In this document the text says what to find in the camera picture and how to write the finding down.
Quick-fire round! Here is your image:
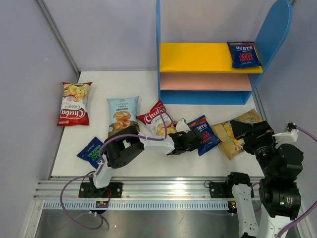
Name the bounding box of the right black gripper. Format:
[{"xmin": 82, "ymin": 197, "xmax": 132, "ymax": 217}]
[{"xmin": 231, "ymin": 119, "xmax": 280, "ymax": 178}]

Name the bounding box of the blue Burts chilli bag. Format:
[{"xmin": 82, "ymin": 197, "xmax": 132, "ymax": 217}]
[
  {"xmin": 187, "ymin": 115, "xmax": 221, "ymax": 156},
  {"xmin": 227, "ymin": 41, "xmax": 262, "ymax": 68}
]

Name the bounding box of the red chuba bag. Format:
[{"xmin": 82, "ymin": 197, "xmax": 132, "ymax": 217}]
[
  {"xmin": 57, "ymin": 82, "xmax": 92, "ymax": 126},
  {"xmin": 137, "ymin": 100, "xmax": 177, "ymax": 136}
]

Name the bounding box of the blue Burts sea salt bag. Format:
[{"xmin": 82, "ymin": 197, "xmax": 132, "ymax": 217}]
[{"xmin": 76, "ymin": 137, "xmax": 103, "ymax": 169}]

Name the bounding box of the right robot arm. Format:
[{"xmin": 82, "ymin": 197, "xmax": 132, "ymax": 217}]
[{"xmin": 225, "ymin": 120, "xmax": 304, "ymax": 238}]

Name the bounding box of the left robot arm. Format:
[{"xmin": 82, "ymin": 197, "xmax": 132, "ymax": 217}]
[{"xmin": 79, "ymin": 126, "xmax": 203, "ymax": 198}]

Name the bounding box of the yellow chips bag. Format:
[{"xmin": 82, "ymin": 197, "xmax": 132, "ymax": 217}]
[{"xmin": 211, "ymin": 109, "xmax": 262, "ymax": 160}]

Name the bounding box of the blue shelf with coloured boards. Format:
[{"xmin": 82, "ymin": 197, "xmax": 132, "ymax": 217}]
[{"xmin": 156, "ymin": 0, "xmax": 293, "ymax": 105}]

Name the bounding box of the light blue cassava chips bag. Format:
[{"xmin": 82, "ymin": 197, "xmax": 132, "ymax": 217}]
[{"xmin": 107, "ymin": 96, "xmax": 140, "ymax": 137}]

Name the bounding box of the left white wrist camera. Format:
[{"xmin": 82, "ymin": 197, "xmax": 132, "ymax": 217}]
[{"xmin": 175, "ymin": 118, "xmax": 191, "ymax": 132}]

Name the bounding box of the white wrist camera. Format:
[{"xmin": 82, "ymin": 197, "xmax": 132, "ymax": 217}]
[
  {"xmin": 175, "ymin": 118, "xmax": 191, "ymax": 132},
  {"xmin": 273, "ymin": 122, "xmax": 299, "ymax": 144}
]

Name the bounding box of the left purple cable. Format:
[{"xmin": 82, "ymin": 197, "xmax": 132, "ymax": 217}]
[{"xmin": 60, "ymin": 108, "xmax": 174, "ymax": 234}]

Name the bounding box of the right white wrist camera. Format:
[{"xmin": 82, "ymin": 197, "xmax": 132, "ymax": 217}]
[{"xmin": 273, "ymin": 122, "xmax": 299, "ymax": 144}]

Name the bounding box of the white slotted cable duct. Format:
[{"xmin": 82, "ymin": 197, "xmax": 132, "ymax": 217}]
[{"xmin": 43, "ymin": 199, "xmax": 230, "ymax": 210}]

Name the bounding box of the aluminium mounting rail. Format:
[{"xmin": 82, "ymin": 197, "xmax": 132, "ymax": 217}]
[{"xmin": 32, "ymin": 176, "xmax": 263, "ymax": 201}]

